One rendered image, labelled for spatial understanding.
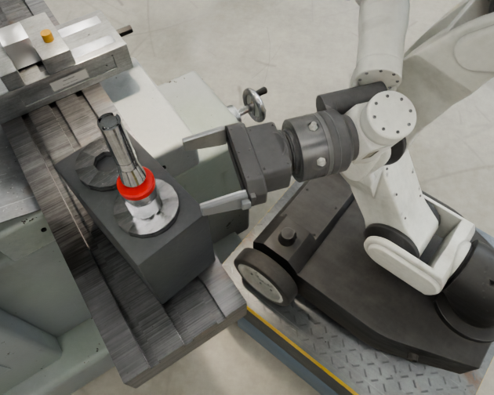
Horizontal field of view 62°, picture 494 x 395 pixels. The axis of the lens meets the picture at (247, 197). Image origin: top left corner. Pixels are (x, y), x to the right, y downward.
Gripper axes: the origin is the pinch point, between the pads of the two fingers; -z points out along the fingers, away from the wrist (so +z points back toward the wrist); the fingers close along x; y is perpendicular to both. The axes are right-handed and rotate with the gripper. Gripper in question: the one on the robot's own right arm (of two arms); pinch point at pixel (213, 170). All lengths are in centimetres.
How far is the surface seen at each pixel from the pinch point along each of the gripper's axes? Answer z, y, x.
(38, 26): -26, -13, 56
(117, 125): -9.3, 13.0, -0.5
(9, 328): -56, -63, 9
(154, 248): -10.1, -5.6, -6.2
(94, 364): -47, -100, 3
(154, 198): -8.4, -0.5, -1.7
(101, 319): -23.0, -24.2, -7.5
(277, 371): 12, -118, -15
